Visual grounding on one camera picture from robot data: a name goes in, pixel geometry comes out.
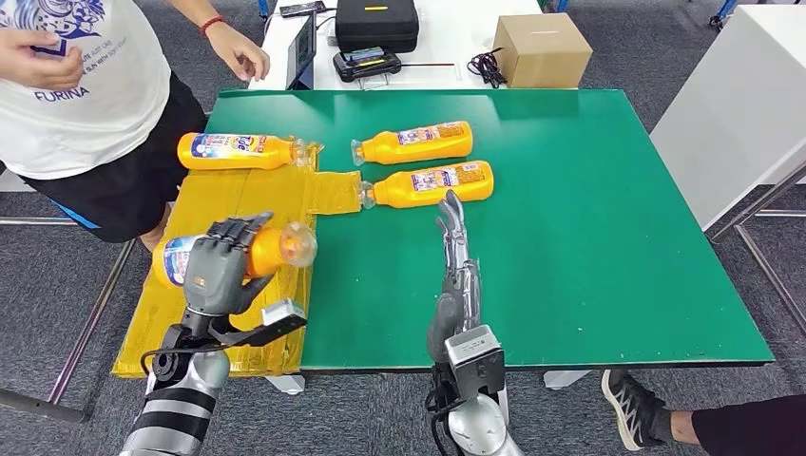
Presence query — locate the blue metal rack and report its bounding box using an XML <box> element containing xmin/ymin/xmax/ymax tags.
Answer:
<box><xmin>708</xmin><ymin>0</ymin><xmax>739</xmax><ymax>30</ymax></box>

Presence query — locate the steel table frame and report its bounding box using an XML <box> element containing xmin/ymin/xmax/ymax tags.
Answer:
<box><xmin>706</xmin><ymin>160</ymin><xmax>806</xmax><ymax>338</ymax></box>
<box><xmin>0</xmin><ymin>214</ymin><xmax>137</xmax><ymax>424</ymax></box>

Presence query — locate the black carrying case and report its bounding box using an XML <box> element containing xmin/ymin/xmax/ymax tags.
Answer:
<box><xmin>334</xmin><ymin>0</ymin><xmax>421</xmax><ymax>55</ymax></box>

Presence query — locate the white table foot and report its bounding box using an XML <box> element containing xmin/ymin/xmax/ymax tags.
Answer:
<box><xmin>264</xmin><ymin>375</ymin><xmax>309</xmax><ymax>397</ymax></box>
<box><xmin>543</xmin><ymin>370</ymin><xmax>597</xmax><ymax>392</ymax></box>

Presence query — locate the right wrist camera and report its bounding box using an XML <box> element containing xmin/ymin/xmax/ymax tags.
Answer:
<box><xmin>443</xmin><ymin>324</ymin><xmax>508</xmax><ymax>405</ymax></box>

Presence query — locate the black handheld controller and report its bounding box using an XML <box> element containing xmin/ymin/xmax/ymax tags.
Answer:
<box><xmin>332</xmin><ymin>46</ymin><xmax>404</xmax><ymax>84</ymax></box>

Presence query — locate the person's left hand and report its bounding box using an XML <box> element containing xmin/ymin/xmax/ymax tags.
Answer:
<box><xmin>207</xmin><ymin>22</ymin><xmax>272</xmax><ymax>83</ymax></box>

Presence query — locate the white table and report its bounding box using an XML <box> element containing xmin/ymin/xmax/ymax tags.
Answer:
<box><xmin>248</xmin><ymin>0</ymin><xmax>577</xmax><ymax>92</ymax></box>

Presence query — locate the white cabinet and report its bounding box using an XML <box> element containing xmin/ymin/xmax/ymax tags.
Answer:
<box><xmin>649</xmin><ymin>5</ymin><xmax>806</xmax><ymax>232</ymax></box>

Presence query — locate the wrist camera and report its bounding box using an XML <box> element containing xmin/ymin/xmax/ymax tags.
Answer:
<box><xmin>207</xmin><ymin>298</ymin><xmax>310</xmax><ymax>351</ymax></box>
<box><xmin>443</xmin><ymin>324</ymin><xmax>508</xmax><ymax>405</ymax></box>

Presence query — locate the person's right hand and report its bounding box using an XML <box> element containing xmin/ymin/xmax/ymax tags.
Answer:
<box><xmin>0</xmin><ymin>28</ymin><xmax>86</xmax><ymax>91</ymax></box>

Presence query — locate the orange detergent bottle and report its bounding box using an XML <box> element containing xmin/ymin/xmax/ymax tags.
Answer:
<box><xmin>350</xmin><ymin>121</ymin><xmax>475</xmax><ymax>169</ymax></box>
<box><xmin>359</xmin><ymin>160</ymin><xmax>496</xmax><ymax>212</ymax></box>
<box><xmin>177</xmin><ymin>132</ymin><xmax>312</xmax><ymax>173</ymax></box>
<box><xmin>150</xmin><ymin>221</ymin><xmax>320</xmax><ymax>292</ymax></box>

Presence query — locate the black cable bundle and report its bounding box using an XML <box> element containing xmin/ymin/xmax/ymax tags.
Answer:
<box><xmin>467</xmin><ymin>47</ymin><xmax>509</xmax><ymax>90</ymax></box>

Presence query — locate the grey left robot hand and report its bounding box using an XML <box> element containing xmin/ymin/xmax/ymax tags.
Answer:
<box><xmin>182</xmin><ymin>212</ymin><xmax>277</xmax><ymax>320</ymax></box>

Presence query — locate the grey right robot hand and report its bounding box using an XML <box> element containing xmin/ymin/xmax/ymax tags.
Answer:
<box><xmin>427</xmin><ymin>188</ymin><xmax>484</xmax><ymax>367</ymax></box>

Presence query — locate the dark tablet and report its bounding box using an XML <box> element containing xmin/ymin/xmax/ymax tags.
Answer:
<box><xmin>284</xmin><ymin>10</ymin><xmax>318</xmax><ymax>92</ymax></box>

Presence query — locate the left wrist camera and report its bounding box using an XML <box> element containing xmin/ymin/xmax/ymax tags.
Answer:
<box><xmin>207</xmin><ymin>298</ymin><xmax>310</xmax><ymax>351</ymax></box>

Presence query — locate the yellow plastic sheet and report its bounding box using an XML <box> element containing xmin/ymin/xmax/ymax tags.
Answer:
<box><xmin>111</xmin><ymin>141</ymin><xmax>366</xmax><ymax>380</ymax></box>

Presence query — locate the black phone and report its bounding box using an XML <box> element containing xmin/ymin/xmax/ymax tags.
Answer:
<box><xmin>278</xmin><ymin>0</ymin><xmax>328</xmax><ymax>19</ymax></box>

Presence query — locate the cardboard box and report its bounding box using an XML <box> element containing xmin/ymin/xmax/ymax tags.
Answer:
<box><xmin>491</xmin><ymin>12</ymin><xmax>594</xmax><ymax>90</ymax></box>

